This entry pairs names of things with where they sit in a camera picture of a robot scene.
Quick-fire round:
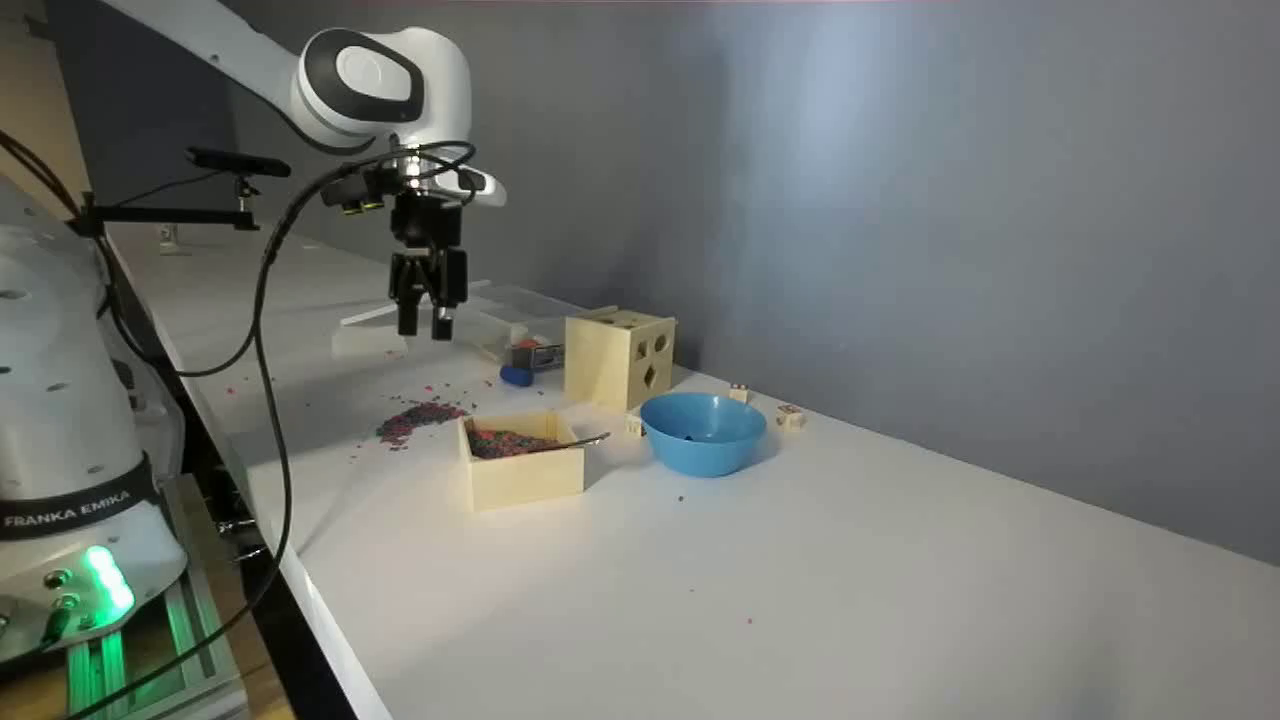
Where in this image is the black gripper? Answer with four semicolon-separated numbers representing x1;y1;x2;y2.
388;198;473;343

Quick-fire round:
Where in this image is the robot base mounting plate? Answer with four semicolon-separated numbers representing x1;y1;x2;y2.
0;571;254;720

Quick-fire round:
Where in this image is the wooden shape-sorter cube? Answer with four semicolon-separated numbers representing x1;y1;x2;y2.
560;305;680;418

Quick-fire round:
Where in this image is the white plastic bin lid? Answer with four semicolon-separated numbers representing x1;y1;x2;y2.
328;295;454;362

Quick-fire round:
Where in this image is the clear plastic bin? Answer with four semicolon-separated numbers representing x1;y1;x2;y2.
456;276;575;375

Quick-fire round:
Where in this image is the purple bead pile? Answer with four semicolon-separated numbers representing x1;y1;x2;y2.
374;393;473;452

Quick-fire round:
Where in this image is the open wooden box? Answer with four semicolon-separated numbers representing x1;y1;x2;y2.
456;410;593;515

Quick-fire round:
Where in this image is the blue bowl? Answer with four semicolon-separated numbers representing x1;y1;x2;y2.
637;390;773;480

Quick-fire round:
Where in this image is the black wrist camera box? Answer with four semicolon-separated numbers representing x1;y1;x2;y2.
315;166;409;215

